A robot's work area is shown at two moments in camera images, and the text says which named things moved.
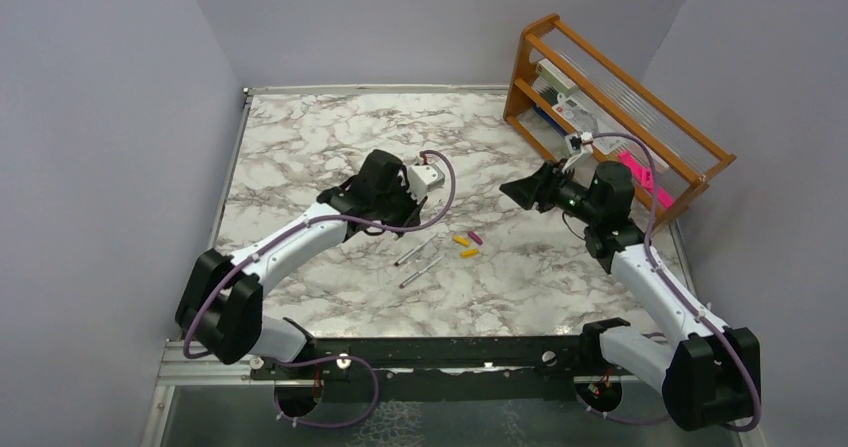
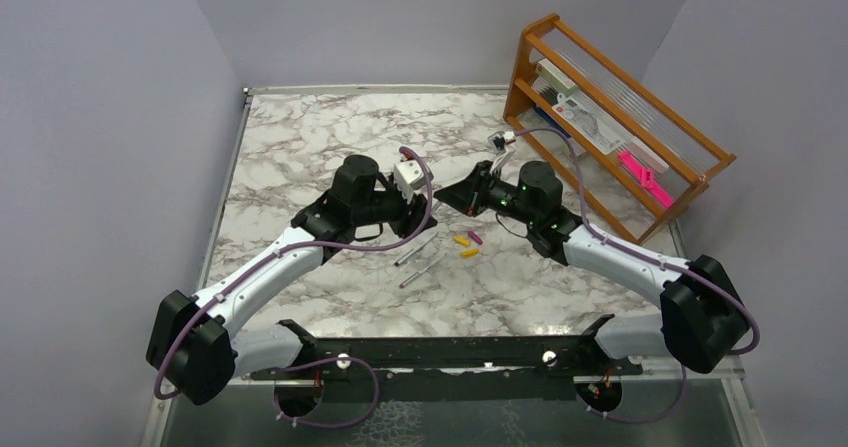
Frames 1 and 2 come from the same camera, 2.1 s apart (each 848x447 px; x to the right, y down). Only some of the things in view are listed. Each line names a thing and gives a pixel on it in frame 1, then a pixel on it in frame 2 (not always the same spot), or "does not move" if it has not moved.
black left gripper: [412, 218] does not move
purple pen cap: [475, 237] does not move
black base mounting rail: [449, 371] does not move
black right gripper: [540, 186] -> [467, 196]
